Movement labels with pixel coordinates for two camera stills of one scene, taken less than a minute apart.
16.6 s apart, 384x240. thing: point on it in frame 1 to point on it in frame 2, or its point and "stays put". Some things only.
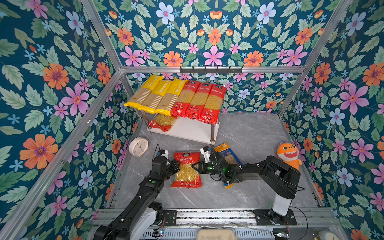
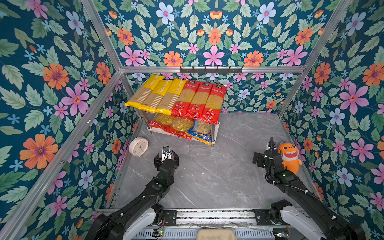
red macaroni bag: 164,122 stays put
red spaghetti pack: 195,109 to 186,96
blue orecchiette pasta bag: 225,150 to 201,131
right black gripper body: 209,169 to 261,162
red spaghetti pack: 180,108 stays put
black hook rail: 210,71 stays put
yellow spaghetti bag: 149,104 stays put
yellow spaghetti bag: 137,101 stays put
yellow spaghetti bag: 170,96 stays put
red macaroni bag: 188,176 to 181,125
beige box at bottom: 216,234 stays put
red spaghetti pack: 213,106 stays put
